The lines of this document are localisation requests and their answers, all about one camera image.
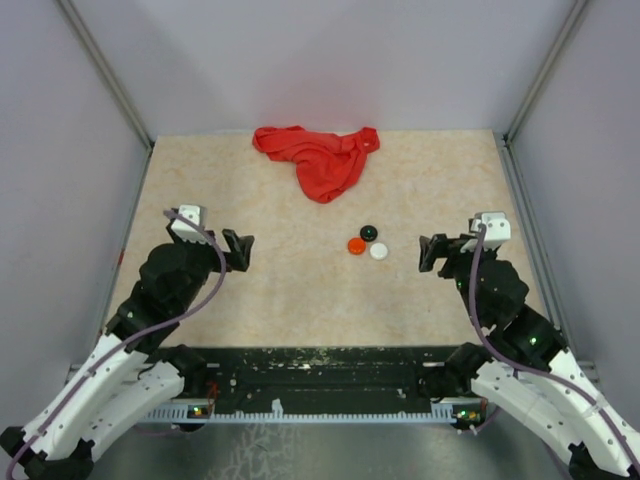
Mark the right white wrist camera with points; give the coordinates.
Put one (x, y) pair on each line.
(496, 227)

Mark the black earbud charging case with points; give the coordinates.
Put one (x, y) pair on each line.
(368, 233)

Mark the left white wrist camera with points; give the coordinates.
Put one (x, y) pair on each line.
(189, 222)

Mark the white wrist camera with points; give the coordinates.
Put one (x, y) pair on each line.
(189, 222)
(496, 227)

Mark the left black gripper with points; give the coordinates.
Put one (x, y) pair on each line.
(238, 260)

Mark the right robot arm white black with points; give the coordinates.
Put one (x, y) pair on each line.
(524, 366)

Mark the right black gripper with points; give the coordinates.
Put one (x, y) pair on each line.
(431, 248)

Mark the white earbud charging case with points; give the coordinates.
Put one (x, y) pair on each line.
(379, 251)

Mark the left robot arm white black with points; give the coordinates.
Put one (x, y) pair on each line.
(112, 390)

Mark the red crumpled cloth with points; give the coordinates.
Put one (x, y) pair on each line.
(326, 164)

